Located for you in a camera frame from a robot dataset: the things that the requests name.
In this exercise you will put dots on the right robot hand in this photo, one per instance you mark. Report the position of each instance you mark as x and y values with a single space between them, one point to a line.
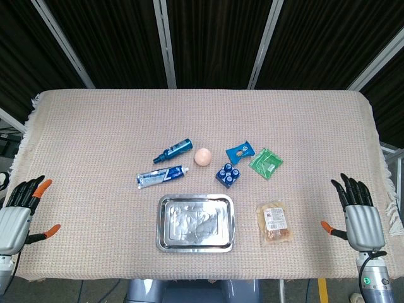
363 221

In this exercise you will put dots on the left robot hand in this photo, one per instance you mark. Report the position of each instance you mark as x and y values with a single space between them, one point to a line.
14 221

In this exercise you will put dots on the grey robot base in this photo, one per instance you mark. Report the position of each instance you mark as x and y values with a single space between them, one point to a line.
192 291

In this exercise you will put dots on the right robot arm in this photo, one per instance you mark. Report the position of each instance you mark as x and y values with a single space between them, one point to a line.
375 277

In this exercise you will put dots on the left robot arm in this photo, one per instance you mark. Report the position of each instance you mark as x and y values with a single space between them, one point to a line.
5 268

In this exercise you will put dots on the clear packaged food bag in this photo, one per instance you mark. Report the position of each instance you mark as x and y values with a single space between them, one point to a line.
274 223

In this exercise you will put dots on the silver metal tray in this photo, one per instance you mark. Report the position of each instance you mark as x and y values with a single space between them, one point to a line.
196 223

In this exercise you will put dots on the green snack packet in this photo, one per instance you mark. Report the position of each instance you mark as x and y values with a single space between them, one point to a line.
266 163

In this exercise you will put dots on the blue snack packet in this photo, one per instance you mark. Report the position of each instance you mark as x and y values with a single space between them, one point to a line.
240 151

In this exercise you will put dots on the blue white toothpaste tube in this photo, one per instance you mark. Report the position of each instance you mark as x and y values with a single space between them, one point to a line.
161 176

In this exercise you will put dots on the round pink bun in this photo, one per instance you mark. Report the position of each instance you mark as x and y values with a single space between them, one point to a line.
202 156

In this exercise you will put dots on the blue spray bottle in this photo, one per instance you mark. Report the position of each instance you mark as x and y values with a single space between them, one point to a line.
173 150

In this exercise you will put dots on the beige woven tablecloth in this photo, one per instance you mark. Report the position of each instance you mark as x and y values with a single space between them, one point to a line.
202 151

